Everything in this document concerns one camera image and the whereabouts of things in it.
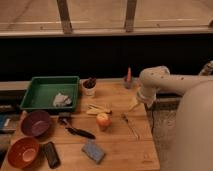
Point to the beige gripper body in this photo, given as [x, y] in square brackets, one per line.
[146, 97]

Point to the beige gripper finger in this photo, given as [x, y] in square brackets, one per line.
[134, 103]

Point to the yellow banana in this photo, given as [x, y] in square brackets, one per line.
[96, 109]

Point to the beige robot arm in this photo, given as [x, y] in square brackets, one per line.
[192, 145]

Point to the purple bowl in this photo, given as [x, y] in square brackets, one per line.
[36, 123]

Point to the orange bowl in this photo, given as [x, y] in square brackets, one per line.
[23, 152]

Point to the thin metal utensil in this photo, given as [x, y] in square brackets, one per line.
[131, 127]

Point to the red yellow apple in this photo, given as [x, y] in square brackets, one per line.
[103, 120]

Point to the white cup with items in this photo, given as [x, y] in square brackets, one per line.
[89, 86]

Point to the metal clamp at right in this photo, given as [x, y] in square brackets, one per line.
[207, 69]

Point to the blue sponge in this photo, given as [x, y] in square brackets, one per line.
[93, 151]

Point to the crumpled white cloth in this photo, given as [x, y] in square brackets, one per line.
[61, 100]

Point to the green plastic tray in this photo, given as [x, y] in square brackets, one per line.
[42, 91]

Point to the black rectangular remote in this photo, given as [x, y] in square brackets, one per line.
[51, 155]

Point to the blue box at left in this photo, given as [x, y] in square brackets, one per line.
[8, 122]

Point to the black handled brush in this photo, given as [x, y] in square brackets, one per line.
[64, 119]

